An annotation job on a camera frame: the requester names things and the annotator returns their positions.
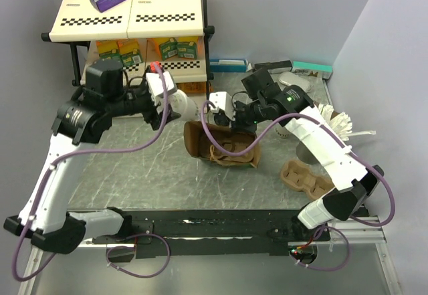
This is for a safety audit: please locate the teal flat box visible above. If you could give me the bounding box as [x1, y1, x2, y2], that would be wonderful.
[292, 61, 333, 80]

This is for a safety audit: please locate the aluminium rail frame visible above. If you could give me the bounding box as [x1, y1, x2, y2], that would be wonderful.
[19, 221, 401, 294]

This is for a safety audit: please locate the green yellow carton far left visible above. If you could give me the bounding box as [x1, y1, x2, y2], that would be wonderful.
[96, 39, 121, 62]

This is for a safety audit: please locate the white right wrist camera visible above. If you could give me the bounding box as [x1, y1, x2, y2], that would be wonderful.
[209, 92, 235, 126]

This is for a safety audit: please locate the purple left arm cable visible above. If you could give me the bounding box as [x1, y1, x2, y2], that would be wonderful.
[11, 69, 171, 282]

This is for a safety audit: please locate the orange snack bag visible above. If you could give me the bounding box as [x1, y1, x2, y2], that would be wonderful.
[177, 82, 212, 94]

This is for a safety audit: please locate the blue flat box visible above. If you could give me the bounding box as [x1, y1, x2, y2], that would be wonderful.
[209, 59, 249, 73]

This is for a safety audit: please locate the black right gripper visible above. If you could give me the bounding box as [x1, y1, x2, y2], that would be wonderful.
[224, 98, 268, 135]

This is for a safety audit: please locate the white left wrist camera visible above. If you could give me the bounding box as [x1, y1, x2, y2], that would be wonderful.
[145, 62, 177, 104]

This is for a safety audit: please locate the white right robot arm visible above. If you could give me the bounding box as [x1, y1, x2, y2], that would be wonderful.
[235, 70, 386, 241]

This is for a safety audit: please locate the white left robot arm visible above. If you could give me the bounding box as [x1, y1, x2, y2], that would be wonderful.
[3, 59, 179, 254]

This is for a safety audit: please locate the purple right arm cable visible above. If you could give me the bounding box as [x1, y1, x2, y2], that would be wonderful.
[199, 102, 396, 272]

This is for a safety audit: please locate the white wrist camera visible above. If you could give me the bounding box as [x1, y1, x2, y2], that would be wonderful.
[209, 92, 235, 126]
[145, 62, 177, 104]

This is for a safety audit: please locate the black flat box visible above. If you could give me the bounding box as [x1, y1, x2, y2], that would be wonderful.
[253, 60, 293, 74]

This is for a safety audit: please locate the brown pulp cup carrier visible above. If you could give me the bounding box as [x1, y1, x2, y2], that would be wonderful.
[280, 160, 334, 201]

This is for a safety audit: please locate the metal straw holder cup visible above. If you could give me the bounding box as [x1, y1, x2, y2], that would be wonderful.
[296, 142, 319, 165]

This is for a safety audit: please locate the white oval pouch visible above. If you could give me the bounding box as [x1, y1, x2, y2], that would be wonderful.
[278, 72, 312, 93]

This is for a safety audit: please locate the white paper coffee cup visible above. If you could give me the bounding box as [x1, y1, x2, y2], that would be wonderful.
[168, 90, 200, 121]

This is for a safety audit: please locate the beige three-tier shelf rack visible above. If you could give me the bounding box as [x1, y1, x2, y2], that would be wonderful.
[41, 0, 215, 86]

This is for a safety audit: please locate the brown green paper bag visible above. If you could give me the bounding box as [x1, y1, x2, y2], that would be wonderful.
[183, 121, 261, 168]

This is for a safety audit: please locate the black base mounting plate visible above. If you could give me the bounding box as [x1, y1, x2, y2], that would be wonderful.
[92, 209, 314, 259]

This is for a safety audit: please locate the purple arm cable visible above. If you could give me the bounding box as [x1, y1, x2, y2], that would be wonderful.
[11, 69, 171, 282]
[199, 102, 396, 272]

